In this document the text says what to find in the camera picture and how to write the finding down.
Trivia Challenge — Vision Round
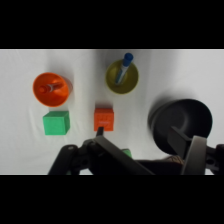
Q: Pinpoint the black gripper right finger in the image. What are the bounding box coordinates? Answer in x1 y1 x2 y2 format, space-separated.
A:
167 126 224 176

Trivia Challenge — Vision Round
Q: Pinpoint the red block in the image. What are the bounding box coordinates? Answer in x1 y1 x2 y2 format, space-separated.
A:
93 106 115 132

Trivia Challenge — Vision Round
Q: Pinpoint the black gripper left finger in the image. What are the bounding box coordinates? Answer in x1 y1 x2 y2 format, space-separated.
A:
48 126 155 176

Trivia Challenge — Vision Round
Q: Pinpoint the small green object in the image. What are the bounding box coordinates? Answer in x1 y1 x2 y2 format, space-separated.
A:
121 148 133 159

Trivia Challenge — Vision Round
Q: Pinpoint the blue and white marker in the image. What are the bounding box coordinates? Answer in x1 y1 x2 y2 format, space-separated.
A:
115 52 134 86

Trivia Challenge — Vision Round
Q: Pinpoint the orange round dish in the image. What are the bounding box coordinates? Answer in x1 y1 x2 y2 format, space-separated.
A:
32 72 73 108

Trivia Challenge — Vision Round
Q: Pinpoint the green block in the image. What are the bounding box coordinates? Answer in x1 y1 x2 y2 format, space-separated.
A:
42 110 71 136

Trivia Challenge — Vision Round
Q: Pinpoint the black bowl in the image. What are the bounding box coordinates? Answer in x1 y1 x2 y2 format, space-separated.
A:
147 98 214 157

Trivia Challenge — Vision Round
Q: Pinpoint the yellow cup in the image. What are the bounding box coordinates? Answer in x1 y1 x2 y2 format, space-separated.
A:
105 59 139 95

